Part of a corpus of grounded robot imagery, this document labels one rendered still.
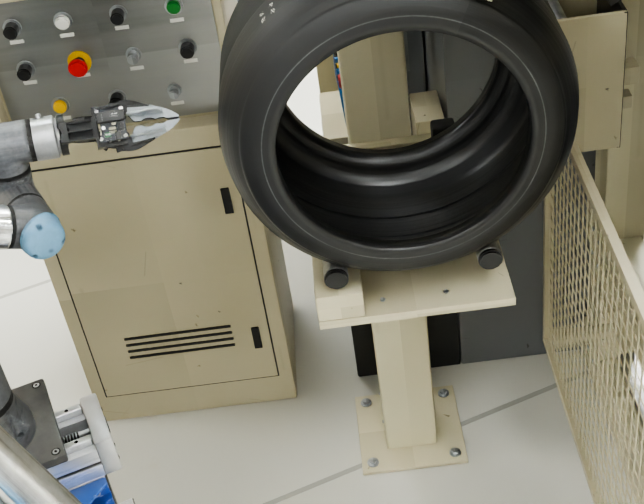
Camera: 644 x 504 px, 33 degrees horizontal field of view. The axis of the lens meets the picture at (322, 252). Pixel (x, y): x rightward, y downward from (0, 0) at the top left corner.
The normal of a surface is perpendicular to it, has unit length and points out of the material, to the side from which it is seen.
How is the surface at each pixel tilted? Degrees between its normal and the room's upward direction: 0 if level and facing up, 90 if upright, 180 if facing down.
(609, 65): 90
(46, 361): 0
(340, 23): 80
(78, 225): 90
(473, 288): 0
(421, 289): 0
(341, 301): 90
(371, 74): 90
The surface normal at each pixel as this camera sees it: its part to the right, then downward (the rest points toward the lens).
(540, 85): 0.21, 0.54
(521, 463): -0.12, -0.78
